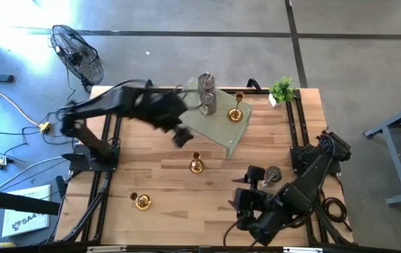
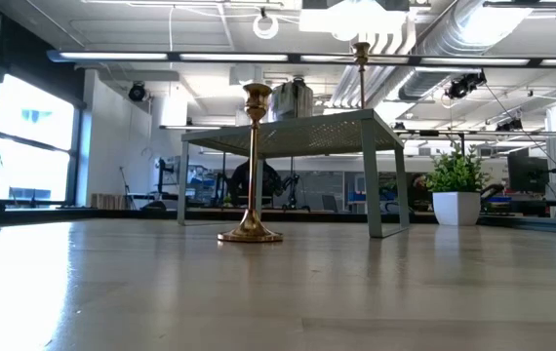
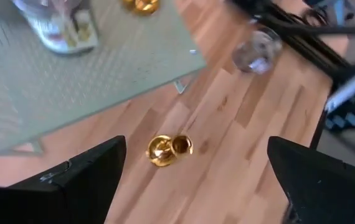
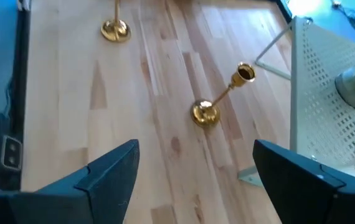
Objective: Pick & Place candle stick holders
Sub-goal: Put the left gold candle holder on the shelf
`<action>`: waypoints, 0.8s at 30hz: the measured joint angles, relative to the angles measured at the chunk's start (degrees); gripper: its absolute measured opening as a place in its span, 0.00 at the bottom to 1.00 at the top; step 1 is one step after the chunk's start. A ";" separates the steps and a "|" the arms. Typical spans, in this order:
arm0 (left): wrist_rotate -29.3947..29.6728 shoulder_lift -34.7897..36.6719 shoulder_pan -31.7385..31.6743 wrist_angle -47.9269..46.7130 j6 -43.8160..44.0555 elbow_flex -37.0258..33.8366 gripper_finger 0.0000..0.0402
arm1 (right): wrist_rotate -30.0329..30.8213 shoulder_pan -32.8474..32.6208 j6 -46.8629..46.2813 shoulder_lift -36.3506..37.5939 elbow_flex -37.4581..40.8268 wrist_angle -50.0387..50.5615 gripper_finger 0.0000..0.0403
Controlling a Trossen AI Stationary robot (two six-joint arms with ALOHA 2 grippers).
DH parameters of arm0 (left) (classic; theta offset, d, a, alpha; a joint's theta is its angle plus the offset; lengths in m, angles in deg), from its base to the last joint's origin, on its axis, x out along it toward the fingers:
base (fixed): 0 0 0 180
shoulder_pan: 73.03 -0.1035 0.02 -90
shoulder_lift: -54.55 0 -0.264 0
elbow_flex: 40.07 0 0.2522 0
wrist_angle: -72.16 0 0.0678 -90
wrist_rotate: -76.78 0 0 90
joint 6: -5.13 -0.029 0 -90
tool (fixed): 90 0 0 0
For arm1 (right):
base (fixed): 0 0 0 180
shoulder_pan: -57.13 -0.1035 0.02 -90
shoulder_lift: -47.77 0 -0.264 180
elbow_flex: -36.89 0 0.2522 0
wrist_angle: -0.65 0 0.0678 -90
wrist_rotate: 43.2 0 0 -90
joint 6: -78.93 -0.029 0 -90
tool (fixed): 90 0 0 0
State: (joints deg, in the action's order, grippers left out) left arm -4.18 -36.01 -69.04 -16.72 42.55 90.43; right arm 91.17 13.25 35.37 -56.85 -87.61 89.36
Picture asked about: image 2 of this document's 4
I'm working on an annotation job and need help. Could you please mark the person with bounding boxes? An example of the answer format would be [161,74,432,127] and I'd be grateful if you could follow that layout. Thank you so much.
[228,160,284,209]

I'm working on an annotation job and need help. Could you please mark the tall brass candlestick holder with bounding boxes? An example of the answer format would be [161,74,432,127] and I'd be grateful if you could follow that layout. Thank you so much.
[352,41,372,111]

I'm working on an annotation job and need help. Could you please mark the wooden slat box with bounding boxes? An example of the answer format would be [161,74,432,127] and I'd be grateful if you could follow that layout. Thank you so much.
[91,193,128,211]

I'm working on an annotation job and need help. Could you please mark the white cable coil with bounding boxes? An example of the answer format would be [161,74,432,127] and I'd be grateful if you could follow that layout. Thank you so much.
[252,12,280,40]

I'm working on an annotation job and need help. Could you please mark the green plant in white pot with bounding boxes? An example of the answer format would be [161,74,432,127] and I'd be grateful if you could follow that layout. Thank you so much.
[423,141,492,227]

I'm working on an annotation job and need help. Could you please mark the green perforated metal shelf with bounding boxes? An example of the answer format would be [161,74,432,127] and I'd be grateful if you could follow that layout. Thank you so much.
[177,107,411,240]

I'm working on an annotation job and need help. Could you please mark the silver ventilation duct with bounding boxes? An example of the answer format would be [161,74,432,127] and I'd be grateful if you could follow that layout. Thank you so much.
[397,0,537,101]

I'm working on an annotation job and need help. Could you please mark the black computer monitor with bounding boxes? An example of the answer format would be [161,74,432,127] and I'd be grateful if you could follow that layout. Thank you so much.
[507,147,551,194]

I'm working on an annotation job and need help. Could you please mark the ribbed metal tin candle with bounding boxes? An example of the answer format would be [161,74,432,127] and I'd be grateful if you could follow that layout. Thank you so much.
[267,80,315,123]

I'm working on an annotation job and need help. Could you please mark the black overhead light bar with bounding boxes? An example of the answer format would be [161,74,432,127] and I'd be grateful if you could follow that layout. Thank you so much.
[46,48,556,68]

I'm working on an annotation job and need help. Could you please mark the short brass candlestick holder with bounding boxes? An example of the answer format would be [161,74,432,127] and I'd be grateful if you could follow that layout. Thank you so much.
[217,82,284,244]

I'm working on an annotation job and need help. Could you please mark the black aluminium table frame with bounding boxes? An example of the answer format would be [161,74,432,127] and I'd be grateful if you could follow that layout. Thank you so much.
[0,182,556,233]

